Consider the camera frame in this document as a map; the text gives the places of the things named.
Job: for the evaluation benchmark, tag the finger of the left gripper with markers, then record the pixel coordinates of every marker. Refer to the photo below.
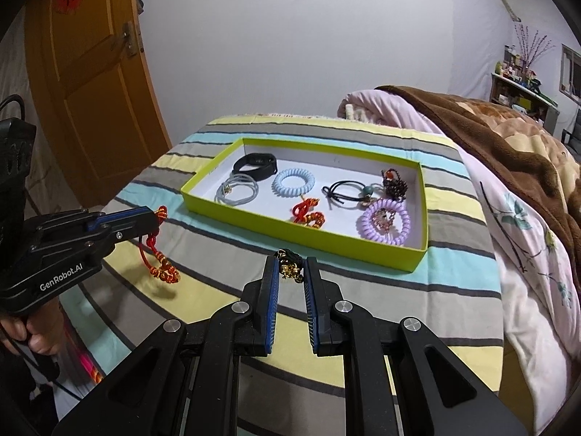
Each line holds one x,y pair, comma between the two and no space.
120,226

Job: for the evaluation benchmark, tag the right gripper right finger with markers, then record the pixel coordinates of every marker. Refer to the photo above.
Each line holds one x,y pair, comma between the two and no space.
330,316

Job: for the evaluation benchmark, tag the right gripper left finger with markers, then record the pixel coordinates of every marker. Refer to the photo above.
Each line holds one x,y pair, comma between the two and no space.
257,331

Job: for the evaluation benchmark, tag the black cord bracelet green bead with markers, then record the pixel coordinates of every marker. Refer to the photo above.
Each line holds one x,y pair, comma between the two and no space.
349,192

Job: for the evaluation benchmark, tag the person's left hand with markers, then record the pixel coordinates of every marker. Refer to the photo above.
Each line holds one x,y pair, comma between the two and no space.
44,330

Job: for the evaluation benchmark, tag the striped bed sheet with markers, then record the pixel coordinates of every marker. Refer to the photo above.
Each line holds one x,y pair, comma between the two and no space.
455,289

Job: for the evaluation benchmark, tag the orange wooden door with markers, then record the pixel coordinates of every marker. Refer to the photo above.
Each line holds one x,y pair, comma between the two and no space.
93,93

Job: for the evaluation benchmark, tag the green shallow box tray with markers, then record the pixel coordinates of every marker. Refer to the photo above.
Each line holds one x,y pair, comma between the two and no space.
341,235

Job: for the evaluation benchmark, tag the black fitness band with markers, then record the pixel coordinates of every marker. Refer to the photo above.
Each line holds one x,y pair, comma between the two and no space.
258,166

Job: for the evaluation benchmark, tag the pink floral quilt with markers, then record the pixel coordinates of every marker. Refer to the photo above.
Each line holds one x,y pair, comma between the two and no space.
541,299

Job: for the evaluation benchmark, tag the brown plush blanket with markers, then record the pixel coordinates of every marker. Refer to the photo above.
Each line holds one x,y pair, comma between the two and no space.
530,162

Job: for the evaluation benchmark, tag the cluttered shelf unit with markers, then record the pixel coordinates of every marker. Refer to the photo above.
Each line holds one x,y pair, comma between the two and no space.
514,85

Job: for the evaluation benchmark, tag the black chair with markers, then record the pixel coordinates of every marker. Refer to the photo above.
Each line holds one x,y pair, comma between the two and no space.
571,138

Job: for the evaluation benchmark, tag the purple flower branches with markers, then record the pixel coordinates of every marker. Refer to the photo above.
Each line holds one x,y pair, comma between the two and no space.
532,45

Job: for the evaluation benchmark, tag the barred window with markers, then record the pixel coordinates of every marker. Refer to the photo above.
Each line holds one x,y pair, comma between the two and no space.
570,74

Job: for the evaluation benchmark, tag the silver wire bangle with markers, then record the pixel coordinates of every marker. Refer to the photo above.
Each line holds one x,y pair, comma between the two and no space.
237,190

